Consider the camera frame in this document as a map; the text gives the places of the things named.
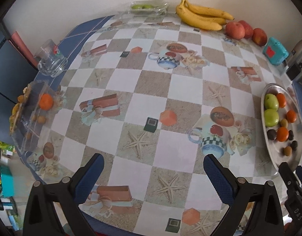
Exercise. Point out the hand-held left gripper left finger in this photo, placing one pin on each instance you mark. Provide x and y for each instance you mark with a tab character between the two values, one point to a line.
90	177

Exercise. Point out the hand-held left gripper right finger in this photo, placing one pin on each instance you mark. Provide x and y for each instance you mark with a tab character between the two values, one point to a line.
218	179

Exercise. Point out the brown longan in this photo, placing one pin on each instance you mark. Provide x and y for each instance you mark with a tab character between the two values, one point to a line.
288	150
284	123

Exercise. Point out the dark plum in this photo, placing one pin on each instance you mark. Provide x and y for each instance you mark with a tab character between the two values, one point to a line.
271	134
291	135
294	145

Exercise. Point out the stainless steel basin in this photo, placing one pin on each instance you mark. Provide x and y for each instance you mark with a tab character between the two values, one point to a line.
276	157

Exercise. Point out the orange tangerine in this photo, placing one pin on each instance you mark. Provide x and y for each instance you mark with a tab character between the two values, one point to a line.
282	134
281	100
46	102
291	116

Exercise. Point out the clear plastic box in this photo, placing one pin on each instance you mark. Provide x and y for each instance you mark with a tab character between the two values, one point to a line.
30	127

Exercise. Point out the teal container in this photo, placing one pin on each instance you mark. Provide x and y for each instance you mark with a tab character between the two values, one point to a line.
7	184

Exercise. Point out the checkered printed tablecloth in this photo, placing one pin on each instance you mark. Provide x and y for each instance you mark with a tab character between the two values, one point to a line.
180	83

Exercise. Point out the black power adapter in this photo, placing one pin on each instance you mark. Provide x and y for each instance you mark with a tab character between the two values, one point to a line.
293	71

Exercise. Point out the clear glass cup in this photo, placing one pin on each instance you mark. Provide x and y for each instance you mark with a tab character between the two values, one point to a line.
51	61

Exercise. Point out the stainless steel kettle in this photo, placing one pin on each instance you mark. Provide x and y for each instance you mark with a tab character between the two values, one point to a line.
299	51

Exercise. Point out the teal plastic box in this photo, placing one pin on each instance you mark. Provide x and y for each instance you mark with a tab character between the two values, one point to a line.
275	51

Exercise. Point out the pink board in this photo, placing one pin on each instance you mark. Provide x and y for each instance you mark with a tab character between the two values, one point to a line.
21	45

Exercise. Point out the pale red apple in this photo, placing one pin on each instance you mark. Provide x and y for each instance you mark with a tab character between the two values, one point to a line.
235	30

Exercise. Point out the yellow banana bunch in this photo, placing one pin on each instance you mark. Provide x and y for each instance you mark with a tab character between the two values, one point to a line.
200	17

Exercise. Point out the small green jujube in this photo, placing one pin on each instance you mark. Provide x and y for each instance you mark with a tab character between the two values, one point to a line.
147	6
136	6

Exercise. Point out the clear plastic tray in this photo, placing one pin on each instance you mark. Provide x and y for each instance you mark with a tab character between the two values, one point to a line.
160	8

